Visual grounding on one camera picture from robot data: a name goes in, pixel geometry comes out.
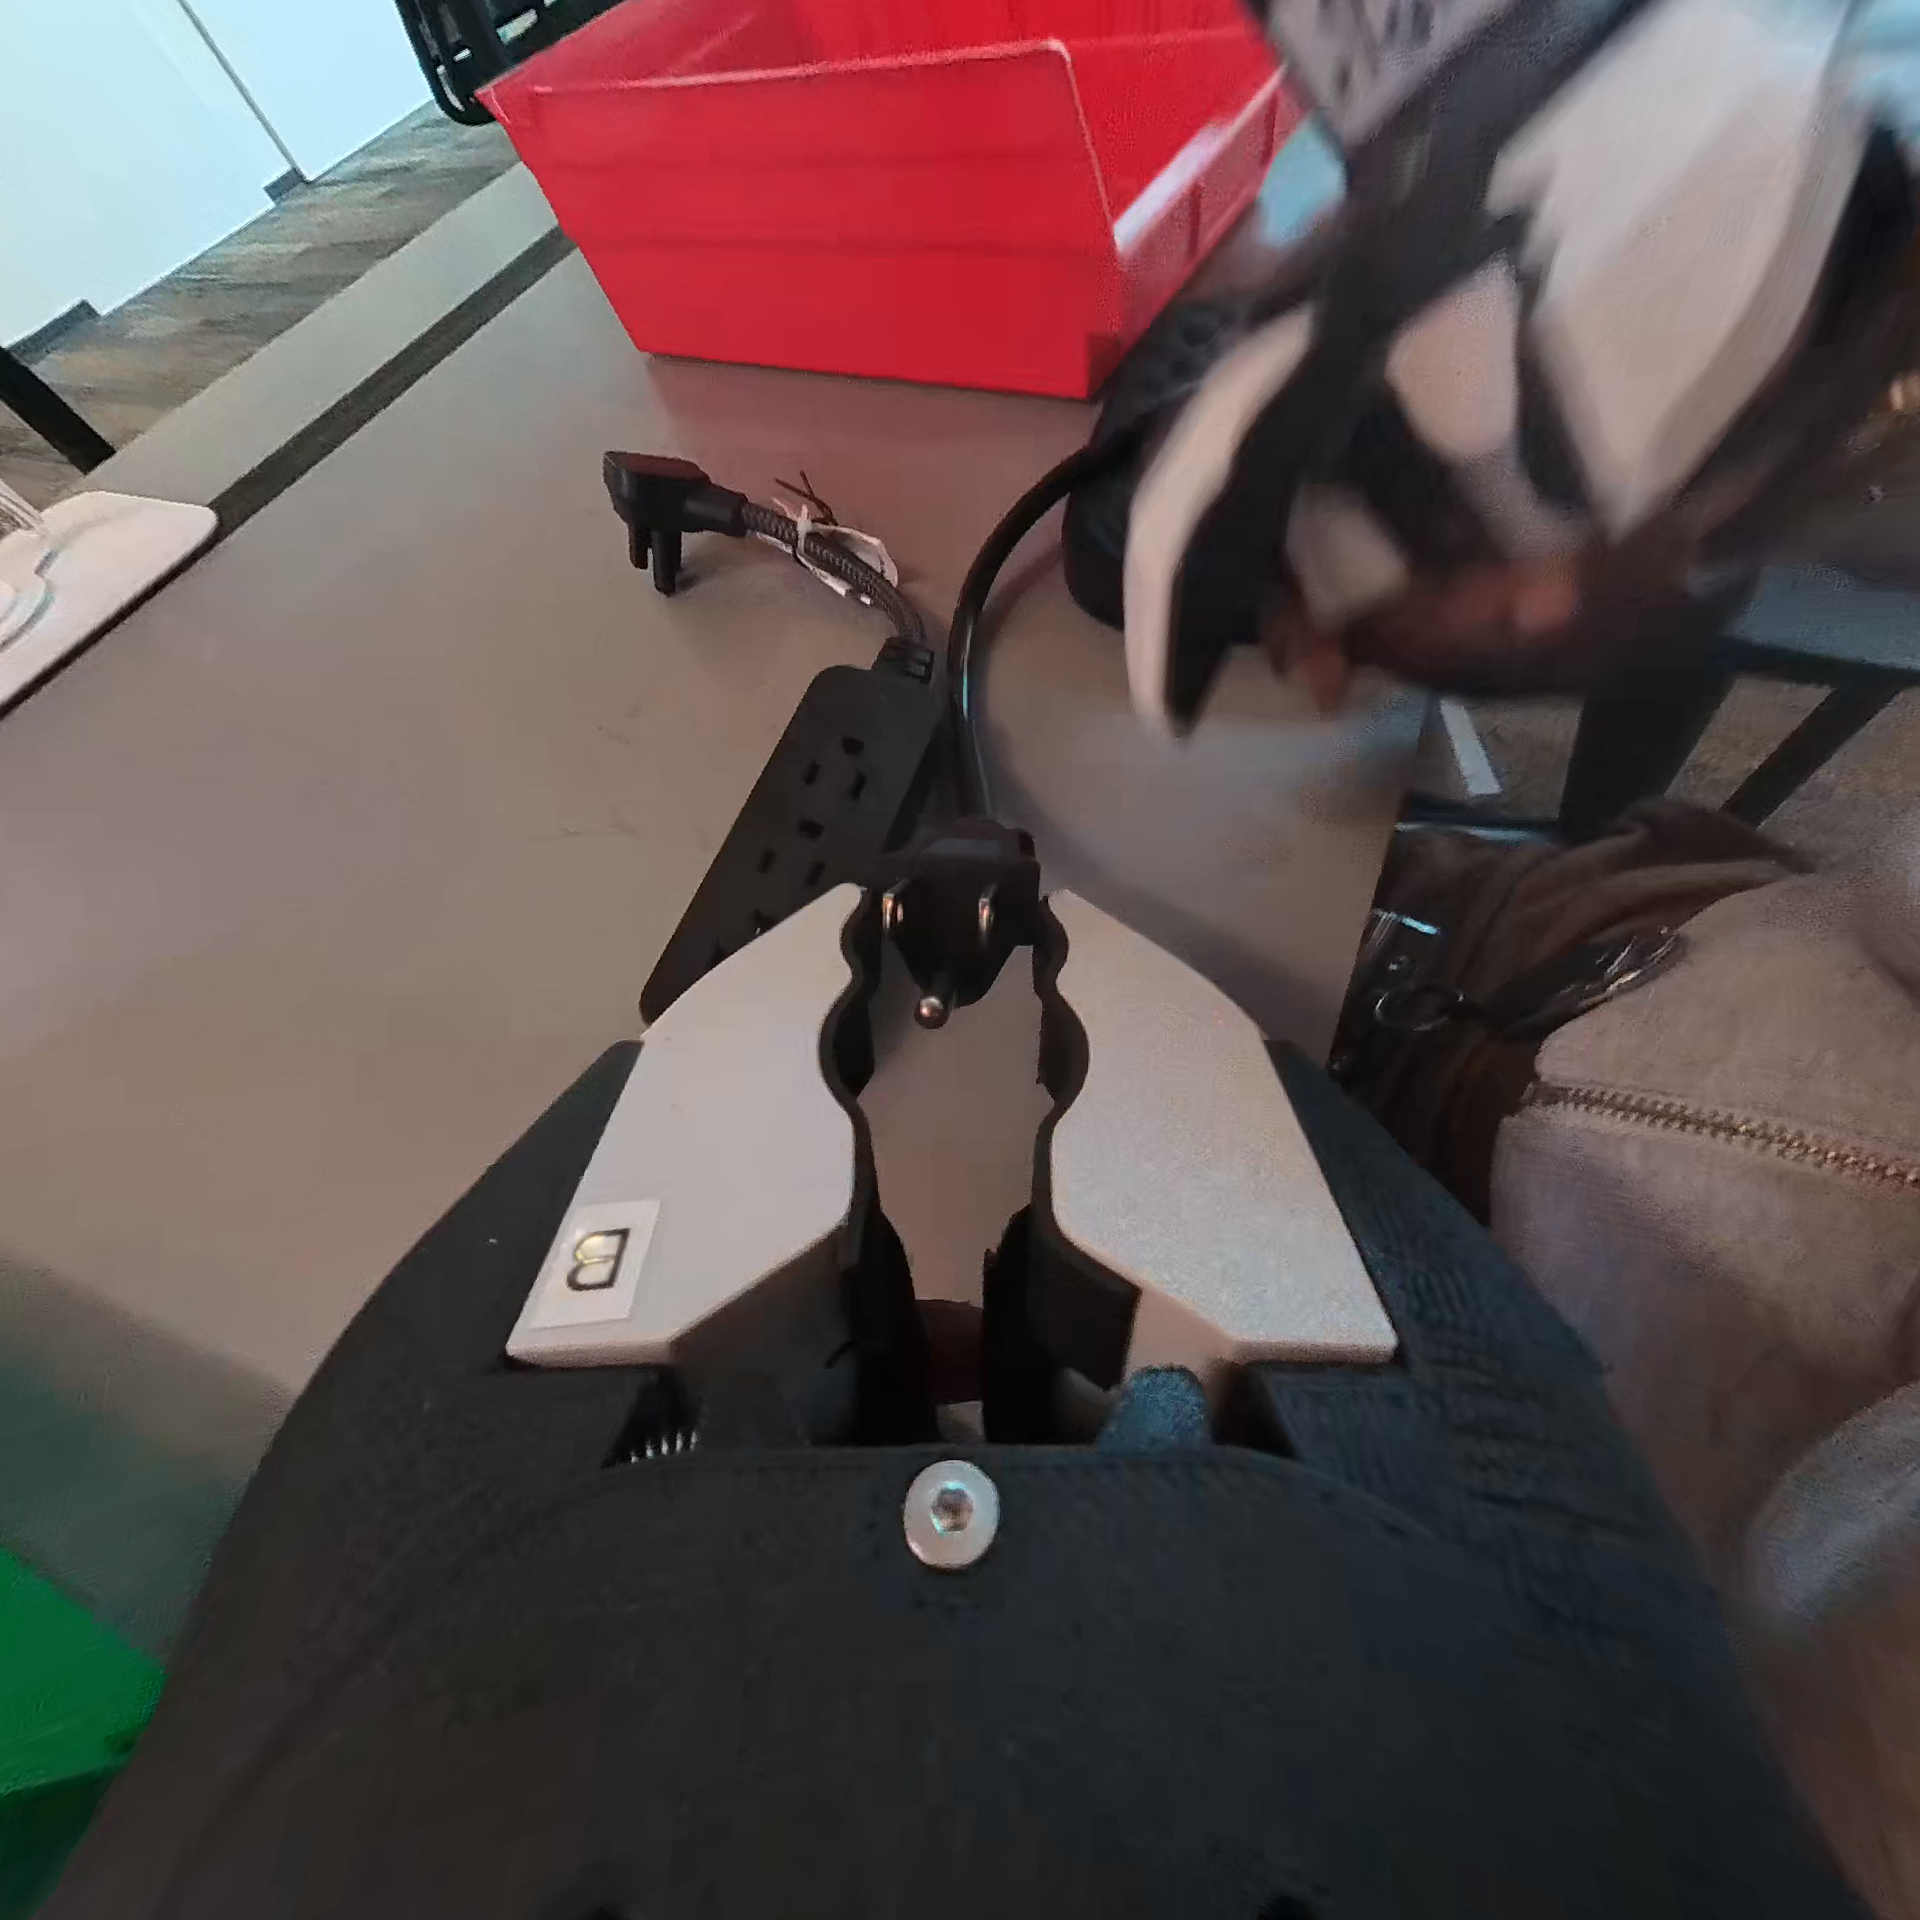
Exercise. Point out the grey office chair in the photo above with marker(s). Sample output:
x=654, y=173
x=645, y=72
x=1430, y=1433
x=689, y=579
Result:
x=1800, y=615

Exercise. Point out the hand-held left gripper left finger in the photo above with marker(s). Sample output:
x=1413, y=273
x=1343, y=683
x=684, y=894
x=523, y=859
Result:
x=721, y=1139

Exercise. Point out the red plastic bin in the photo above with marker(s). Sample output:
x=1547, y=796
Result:
x=838, y=196

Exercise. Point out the person's right hand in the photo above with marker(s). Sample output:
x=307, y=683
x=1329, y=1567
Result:
x=1468, y=631

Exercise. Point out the metal keyring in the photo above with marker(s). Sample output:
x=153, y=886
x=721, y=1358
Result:
x=1591, y=968

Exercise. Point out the green plastic bin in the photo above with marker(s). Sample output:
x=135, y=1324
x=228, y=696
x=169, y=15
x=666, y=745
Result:
x=61, y=1681

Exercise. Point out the white display stand base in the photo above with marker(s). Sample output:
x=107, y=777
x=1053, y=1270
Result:
x=107, y=572

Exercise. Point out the black power plug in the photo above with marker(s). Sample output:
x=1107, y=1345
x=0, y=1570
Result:
x=961, y=902

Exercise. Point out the black power strip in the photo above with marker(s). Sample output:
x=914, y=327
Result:
x=808, y=779

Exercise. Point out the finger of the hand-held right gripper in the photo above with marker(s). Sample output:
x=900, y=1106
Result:
x=1202, y=480
x=1448, y=361

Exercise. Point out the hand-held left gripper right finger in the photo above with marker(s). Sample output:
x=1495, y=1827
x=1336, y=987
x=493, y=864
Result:
x=1215, y=1168

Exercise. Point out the black office chair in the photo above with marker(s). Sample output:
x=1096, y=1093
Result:
x=450, y=60

